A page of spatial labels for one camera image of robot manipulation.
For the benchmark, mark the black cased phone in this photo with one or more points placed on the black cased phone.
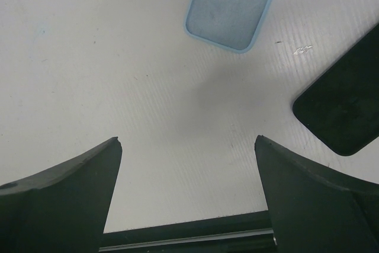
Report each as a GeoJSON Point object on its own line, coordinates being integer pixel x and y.
{"type": "Point", "coordinates": [341, 107]}

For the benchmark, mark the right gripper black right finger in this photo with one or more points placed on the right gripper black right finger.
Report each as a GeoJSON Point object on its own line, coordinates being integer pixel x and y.
{"type": "Point", "coordinates": [314, 208]}

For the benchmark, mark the light blue phone case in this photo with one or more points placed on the light blue phone case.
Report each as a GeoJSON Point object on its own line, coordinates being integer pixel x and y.
{"type": "Point", "coordinates": [233, 25]}

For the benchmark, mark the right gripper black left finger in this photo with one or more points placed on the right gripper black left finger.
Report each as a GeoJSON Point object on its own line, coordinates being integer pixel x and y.
{"type": "Point", "coordinates": [63, 208]}

